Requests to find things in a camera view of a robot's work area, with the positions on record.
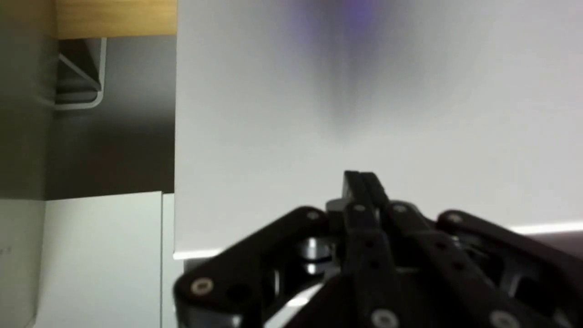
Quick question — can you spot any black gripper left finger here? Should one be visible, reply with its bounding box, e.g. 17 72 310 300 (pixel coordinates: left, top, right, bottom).
172 170 401 328

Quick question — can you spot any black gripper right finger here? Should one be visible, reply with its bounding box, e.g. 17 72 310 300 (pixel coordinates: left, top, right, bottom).
363 172 583 328

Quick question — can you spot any white file cabinet drawer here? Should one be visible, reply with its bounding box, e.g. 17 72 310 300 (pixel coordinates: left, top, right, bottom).
174 0 583 263

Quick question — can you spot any wooden desk top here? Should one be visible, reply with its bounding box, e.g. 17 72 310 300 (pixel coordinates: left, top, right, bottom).
55 0 179 41

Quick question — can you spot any white furniture panel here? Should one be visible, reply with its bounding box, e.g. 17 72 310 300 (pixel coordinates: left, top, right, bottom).
0 190 179 328

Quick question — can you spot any grey desk side panel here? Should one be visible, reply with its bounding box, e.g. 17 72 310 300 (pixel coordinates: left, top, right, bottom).
0 0 61 201

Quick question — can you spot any white metal desk bracket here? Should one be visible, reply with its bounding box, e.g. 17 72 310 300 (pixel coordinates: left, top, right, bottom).
55 37 110 114

